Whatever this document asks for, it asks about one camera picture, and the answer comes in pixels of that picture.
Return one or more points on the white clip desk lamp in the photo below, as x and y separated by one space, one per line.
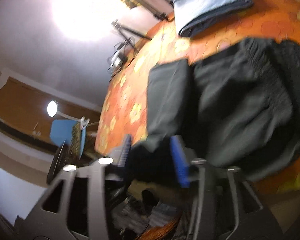
52 111

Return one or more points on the orange floral bed sheet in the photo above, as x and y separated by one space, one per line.
125 107

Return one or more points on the blue plastic chair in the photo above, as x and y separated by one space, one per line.
61 131

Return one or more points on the folded light blue jeans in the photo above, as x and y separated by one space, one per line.
194 16

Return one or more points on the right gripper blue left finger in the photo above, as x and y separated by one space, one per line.
77 203

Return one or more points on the leopard print cushion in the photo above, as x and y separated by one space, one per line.
75 145

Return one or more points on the dark green pants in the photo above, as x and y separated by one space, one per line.
238 107

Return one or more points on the white power strip with plugs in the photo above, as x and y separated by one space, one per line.
118 59

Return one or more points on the bright ring light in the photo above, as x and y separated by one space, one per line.
85 21

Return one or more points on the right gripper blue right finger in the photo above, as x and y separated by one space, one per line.
225 205

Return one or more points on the black small tripod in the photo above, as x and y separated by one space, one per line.
121 28

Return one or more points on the brown wooden door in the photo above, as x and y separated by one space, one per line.
23 115

